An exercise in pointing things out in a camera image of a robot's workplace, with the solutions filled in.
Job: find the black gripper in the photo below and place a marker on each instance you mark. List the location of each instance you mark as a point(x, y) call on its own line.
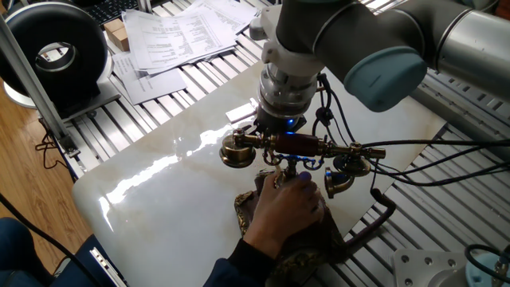
point(277, 121)

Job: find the antique red brass phone base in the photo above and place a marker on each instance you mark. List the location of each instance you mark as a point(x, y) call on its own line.
point(315, 247)

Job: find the forearm in dark blue sleeve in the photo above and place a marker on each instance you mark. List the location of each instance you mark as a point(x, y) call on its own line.
point(239, 267)

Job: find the grey robot arm, blue caps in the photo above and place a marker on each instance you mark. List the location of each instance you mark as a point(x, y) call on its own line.
point(370, 48)

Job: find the brass and red phone handset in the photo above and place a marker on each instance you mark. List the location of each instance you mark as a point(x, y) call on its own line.
point(296, 144)

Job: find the person's bare hand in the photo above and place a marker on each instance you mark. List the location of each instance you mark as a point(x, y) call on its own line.
point(283, 215)

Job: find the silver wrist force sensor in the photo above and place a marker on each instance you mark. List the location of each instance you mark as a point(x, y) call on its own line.
point(285, 93)

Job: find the glossy marble pattern board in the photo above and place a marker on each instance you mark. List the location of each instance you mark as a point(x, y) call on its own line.
point(179, 191)

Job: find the stack of printed paper sheets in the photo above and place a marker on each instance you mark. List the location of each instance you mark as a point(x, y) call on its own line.
point(179, 40)

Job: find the small wooden block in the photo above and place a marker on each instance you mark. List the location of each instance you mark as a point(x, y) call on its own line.
point(112, 25)
point(121, 40)

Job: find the black computer keyboard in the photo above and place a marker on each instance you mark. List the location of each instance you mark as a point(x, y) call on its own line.
point(111, 8)

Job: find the person's leg in blue clothes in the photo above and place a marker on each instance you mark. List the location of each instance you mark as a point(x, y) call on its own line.
point(12, 255)

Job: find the white plastic wrist mount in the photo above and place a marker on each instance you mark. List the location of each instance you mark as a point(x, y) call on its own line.
point(287, 57)

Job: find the grey flat base plate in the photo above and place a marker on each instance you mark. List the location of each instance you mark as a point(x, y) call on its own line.
point(107, 93)

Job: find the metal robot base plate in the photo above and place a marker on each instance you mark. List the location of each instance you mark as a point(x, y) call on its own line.
point(418, 267)

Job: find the aluminium frame post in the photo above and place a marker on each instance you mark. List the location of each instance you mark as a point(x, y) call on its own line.
point(28, 79)

